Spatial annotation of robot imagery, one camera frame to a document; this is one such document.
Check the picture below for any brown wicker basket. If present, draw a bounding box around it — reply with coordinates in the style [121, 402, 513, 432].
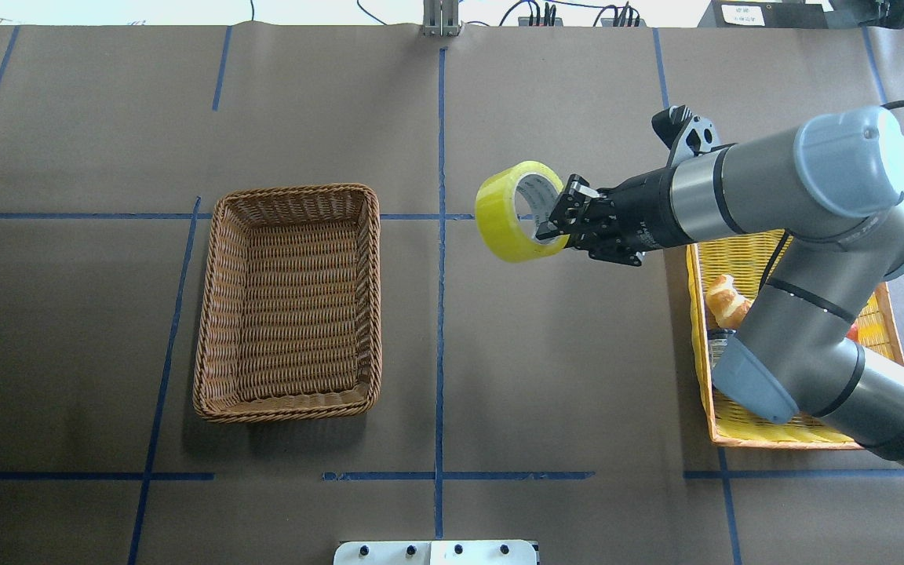
[191, 184, 381, 425]

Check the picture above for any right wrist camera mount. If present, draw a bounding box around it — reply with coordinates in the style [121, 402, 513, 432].
[651, 106, 721, 169]

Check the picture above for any yellow woven plastic basket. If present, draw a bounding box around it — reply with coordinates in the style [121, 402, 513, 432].
[686, 230, 904, 450]

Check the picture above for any aluminium frame post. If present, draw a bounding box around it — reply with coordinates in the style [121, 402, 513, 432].
[421, 0, 462, 37]

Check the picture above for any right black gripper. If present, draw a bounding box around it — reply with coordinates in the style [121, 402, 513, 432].
[534, 169, 675, 267]

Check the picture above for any small dark can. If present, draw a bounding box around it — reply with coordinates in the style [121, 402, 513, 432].
[707, 328, 738, 370]

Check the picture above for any yellow packing tape roll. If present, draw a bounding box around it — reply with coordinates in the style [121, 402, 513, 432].
[475, 161, 568, 262]

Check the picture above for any black power box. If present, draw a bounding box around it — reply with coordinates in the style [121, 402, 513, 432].
[697, 1, 829, 29]

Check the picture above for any toy croissant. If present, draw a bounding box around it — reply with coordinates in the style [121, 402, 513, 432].
[704, 273, 753, 330]

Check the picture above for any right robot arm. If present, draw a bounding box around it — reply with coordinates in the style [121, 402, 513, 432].
[534, 106, 904, 466]

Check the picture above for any white pedestal column base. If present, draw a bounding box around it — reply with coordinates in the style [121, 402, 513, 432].
[333, 539, 541, 564]

